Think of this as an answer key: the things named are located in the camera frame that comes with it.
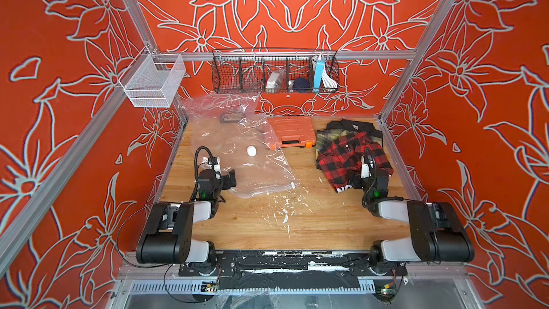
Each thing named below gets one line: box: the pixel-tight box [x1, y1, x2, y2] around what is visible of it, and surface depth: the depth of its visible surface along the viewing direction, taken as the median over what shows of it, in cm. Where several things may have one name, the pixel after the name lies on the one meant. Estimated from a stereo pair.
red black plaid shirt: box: [315, 131, 394, 194], surface depth 97 cm
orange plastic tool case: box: [266, 115, 317, 149], surface depth 106 cm
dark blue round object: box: [293, 77, 311, 93], surface depth 97 cm
